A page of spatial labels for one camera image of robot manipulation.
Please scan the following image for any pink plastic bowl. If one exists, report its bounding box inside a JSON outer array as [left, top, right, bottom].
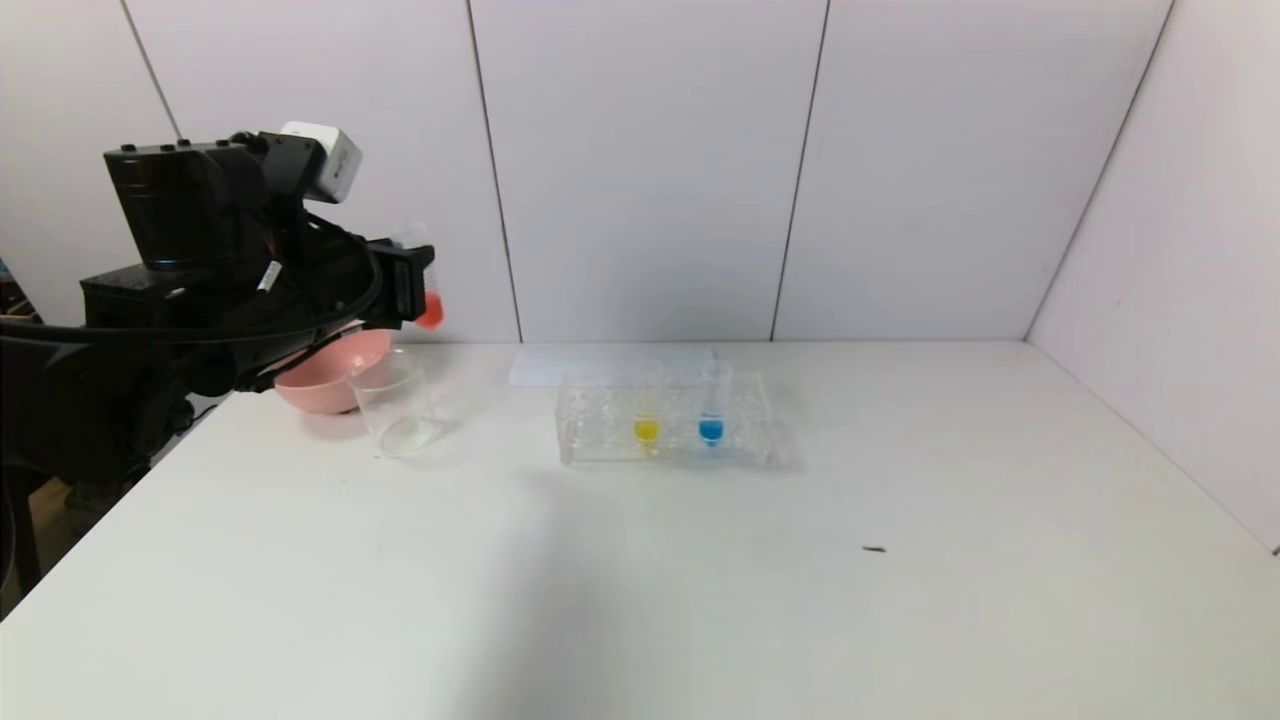
[[275, 328, 393, 415]]

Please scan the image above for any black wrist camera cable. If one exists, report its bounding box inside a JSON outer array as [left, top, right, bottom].
[[0, 212, 387, 347]]

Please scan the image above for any test tube with yellow pigment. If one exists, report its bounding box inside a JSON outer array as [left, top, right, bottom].
[[634, 362, 663, 449]]

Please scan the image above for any clear glass beaker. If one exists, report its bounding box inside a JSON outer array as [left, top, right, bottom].
[[347, 348, 448, 460]]

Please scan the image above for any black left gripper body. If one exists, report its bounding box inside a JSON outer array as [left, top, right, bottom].
[[356, 238, 436, 331]]

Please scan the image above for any test tube with blue pigment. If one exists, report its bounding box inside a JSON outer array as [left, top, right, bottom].
[[698, 360, 733, 448]]

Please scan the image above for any black chair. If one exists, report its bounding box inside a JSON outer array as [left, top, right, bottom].
[[0, 450, 131, 601]]

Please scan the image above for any white paper sheet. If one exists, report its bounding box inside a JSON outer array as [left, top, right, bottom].
[[509, 346, 721, 389]]

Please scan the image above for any clear acrylic test tube rack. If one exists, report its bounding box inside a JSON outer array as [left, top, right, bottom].
[[557, 368, 776, 469]]

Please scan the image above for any test tube with red pigment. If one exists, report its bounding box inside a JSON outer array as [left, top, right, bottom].
[[400, 225, 447, 331]]

